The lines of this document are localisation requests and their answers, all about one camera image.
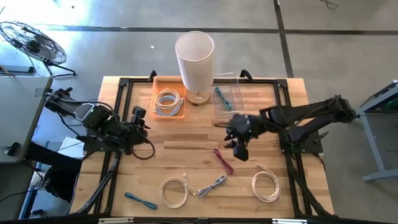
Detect light blue grey cable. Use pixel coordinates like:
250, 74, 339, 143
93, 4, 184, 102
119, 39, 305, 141
154, 95, 185, 117

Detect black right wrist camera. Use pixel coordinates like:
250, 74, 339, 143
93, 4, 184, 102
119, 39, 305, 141
233, 143, 250, 162

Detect clear plastic bin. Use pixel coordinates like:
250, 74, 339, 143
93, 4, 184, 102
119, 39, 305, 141
210, 72, 245, 119

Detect white paper sheet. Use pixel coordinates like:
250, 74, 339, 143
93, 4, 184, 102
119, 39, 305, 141
57, 136, 85, 159

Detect orange plastic tray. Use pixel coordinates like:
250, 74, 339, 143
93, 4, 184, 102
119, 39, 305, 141
149, 76, 187, 120

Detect black white braided cable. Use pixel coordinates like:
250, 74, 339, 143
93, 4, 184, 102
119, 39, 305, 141
197, 174, 228, 199

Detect grey metal stand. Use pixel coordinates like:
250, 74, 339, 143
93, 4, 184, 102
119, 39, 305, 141
356, 79, 398, 183

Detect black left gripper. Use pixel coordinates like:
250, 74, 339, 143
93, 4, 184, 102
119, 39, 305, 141
119, 119, 151, 155

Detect red braided cable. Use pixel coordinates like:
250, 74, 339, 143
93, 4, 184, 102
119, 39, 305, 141
213, 148, 234, 175

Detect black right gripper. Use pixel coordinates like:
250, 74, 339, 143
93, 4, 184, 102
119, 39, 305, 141
224, 113, 265, 149

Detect teal braided cable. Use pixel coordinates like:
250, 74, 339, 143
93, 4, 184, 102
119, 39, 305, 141
214, 86, 233, 111
124, 192, 159, 211

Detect black floor cable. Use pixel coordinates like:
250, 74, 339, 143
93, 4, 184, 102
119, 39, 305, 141
318, 0, 339, 10

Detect grey side desk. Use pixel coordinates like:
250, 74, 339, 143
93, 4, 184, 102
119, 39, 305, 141
0, 76, 53, 164

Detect black front crossbeam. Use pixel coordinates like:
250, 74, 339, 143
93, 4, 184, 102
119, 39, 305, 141
0, 214, 398, 224

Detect black floor fan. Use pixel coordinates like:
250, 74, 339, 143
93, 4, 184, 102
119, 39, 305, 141
0, 21, 77, 78

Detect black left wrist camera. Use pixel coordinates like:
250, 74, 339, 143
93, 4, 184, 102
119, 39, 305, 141
131, 105, 147, 125

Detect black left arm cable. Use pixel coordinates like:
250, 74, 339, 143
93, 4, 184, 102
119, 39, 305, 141
129, 136, 156, 161

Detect white shade wooden base lamp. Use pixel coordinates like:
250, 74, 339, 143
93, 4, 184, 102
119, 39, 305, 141
174, 30, 215, 106

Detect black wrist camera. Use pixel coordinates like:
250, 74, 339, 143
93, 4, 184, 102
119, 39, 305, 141
131, 105, 147, 125
233, 143, 250, 162

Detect black computer mouse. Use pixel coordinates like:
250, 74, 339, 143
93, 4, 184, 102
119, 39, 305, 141
4, 142, 21, 156

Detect black aluminium rig frame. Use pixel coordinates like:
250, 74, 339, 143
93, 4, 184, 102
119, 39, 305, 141
73, 68, 335, 218

